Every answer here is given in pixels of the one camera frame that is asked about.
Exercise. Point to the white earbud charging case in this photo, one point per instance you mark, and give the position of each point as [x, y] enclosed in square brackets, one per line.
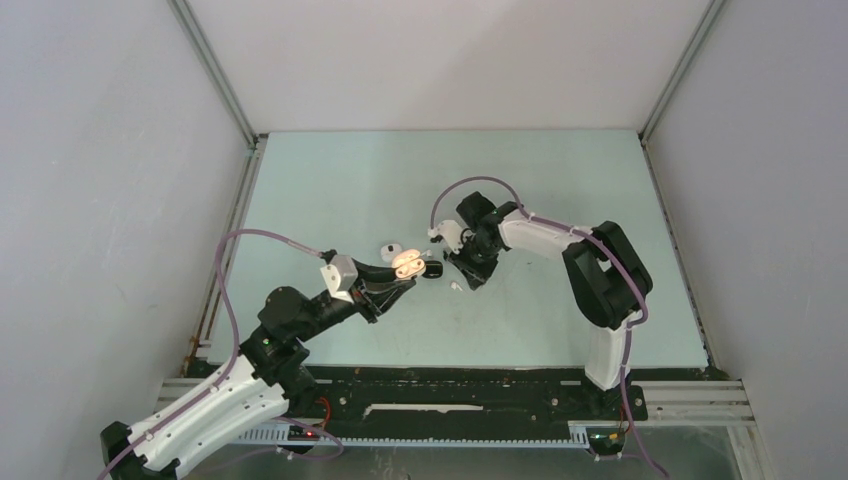
[390, 251]

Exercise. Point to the pink earbud charging case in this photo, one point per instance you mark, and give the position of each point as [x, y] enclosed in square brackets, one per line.
[407, 264]

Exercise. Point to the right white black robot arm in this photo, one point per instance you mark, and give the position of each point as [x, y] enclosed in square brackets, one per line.
[609, 281]

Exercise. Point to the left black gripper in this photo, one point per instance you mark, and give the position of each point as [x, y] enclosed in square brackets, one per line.
[370, 300]

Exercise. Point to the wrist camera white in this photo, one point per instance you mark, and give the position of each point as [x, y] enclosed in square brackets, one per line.
[340, 274]
[449, 234]

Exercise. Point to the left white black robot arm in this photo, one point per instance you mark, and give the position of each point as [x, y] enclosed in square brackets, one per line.
[263, 376]

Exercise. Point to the black earbud charging case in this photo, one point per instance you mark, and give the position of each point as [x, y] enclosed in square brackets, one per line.
[433, 269]

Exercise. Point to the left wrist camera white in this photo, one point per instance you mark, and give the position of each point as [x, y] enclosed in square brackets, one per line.
[340, 274]

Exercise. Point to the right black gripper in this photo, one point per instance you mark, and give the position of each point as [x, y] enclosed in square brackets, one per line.
[477, 275]

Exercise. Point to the aluminium rail frame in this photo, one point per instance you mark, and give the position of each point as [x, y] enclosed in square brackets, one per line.
[693, 404]

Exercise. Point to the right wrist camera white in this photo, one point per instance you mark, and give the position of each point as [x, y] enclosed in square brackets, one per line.
[449, 234]

